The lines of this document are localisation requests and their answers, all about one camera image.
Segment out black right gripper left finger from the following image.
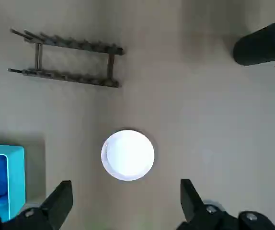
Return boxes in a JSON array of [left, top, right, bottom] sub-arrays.
[[0, 181, 73, 230]]

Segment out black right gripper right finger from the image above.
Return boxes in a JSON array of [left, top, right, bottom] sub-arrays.
[[177, 179, 275, 230]]

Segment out round white plate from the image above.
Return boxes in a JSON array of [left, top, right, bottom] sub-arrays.
[[101, 129, 155, 182]]

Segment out cyan plastic box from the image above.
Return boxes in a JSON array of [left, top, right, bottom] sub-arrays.
[[0, 143, 26, 222]]

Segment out dark wooden dish rack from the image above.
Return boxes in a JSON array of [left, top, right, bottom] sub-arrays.
[[7, 28, 125, 89]]

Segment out black cylindrical vase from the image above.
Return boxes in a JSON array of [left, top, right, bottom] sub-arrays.
[[232, 16, 275, 67]]

